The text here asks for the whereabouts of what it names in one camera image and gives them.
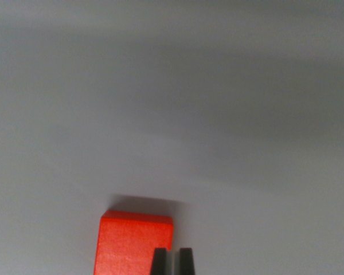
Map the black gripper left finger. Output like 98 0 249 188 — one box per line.
150 247 173 275

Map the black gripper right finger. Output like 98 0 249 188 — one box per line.
174 247 196 275

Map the red square block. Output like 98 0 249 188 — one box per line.
93 209 174 275

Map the grey plastic tray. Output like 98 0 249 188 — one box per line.
0 0 344 275

